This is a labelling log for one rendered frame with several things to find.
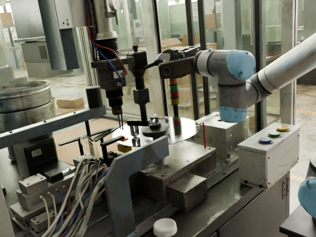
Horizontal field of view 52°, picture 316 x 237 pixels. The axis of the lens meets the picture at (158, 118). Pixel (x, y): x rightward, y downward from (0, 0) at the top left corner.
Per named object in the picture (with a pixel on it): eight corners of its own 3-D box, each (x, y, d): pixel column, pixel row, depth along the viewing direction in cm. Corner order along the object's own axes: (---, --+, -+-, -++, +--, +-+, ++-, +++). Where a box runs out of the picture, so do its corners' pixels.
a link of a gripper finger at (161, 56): (167, 54, 111) (185, 57, 104) (154, 59, 108) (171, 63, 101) (166, 45, 110) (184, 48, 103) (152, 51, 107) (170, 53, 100)
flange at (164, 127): (164, 135, 115) (163, 129, 114) (136, 134, 119) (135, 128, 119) (174, 125, 125) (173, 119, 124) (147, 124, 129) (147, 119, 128)
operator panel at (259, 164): (273, 155, 136) (273, 122, 132) (300, 161, 129) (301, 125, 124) (238, 182, 118) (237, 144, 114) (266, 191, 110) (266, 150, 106)
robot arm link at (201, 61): (208, 81, 89) (203, 52, 86) (197, 79, 93) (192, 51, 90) (226, 72, 93) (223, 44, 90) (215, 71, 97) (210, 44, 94)
